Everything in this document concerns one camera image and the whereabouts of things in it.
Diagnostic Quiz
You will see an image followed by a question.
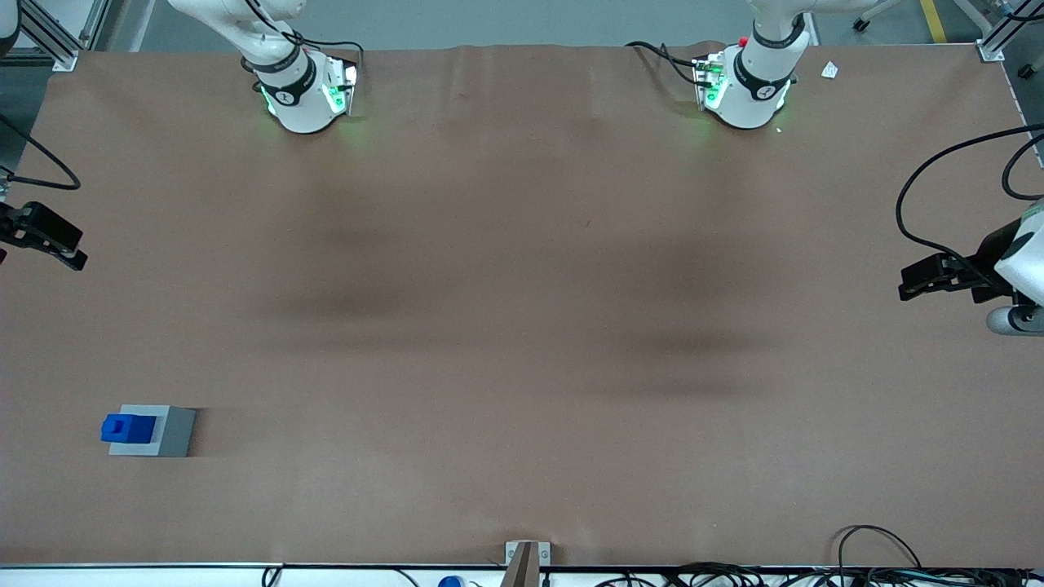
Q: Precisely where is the brown table cover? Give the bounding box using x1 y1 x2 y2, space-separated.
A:
0 42 1044 567

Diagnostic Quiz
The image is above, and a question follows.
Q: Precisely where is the black looped table cable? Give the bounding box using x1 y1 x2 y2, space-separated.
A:
838 525 923 571

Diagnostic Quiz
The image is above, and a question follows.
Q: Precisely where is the white stand leg with caster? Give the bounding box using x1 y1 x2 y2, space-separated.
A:
852 0 906 33

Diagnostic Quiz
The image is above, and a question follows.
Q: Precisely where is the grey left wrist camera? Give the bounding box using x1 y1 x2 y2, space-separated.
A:
986 305 1044 337

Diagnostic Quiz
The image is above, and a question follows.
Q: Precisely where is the aluminium frame post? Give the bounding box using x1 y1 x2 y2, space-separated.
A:
15 0 82 73
950 0 1044 63

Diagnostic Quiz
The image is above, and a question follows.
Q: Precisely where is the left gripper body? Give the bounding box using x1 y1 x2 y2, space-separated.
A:
993 200 1044 307

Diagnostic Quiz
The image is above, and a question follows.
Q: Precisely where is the tangled black cable bundle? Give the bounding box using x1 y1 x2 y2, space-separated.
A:
595 561 1044 587

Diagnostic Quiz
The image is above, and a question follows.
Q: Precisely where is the grey camera mount beam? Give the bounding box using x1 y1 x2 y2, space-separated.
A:
499 542 541 587

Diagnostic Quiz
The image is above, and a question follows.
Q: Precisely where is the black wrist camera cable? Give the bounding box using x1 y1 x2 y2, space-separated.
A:
0 113 82 191

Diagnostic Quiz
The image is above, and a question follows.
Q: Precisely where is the long black gripper cable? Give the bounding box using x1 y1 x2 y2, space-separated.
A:
896 122 1044 286

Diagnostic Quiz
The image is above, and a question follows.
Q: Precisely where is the blue plastic part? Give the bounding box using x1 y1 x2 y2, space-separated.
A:
101 414 157 445

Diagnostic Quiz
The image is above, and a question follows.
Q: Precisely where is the black arm base cable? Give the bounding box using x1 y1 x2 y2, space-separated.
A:
626 41 704 86
241 0 365 82

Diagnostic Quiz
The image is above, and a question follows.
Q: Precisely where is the gray square base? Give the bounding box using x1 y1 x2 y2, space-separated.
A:
108 404 197 457

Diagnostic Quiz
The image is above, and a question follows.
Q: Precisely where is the short black looped cable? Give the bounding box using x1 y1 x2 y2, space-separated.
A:
1002 133 1044 201

